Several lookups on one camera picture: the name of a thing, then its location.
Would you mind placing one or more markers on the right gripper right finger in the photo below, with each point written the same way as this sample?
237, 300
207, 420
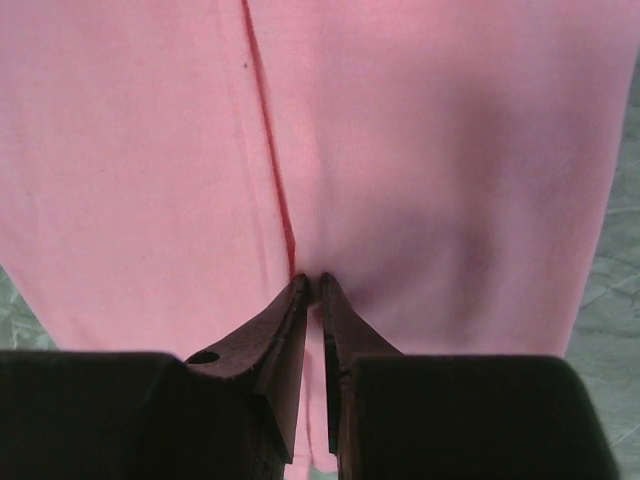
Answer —
346, 335

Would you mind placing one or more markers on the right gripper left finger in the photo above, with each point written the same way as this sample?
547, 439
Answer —
259, 367

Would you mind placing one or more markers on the pink t shirt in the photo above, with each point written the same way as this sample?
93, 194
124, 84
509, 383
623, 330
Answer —
169, 167

